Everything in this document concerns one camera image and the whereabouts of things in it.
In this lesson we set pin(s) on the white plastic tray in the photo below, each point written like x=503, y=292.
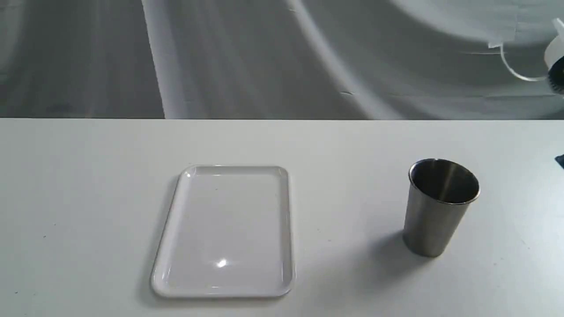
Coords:
x=228, y=235

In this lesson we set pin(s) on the translucent squeeze bottle amber liquid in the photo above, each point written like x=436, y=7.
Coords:
x=553, y=59

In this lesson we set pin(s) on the grey backdrop cloth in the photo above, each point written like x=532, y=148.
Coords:
x=278, y=59

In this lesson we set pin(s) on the stainless steel cup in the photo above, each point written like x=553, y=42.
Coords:
x=439, y=195

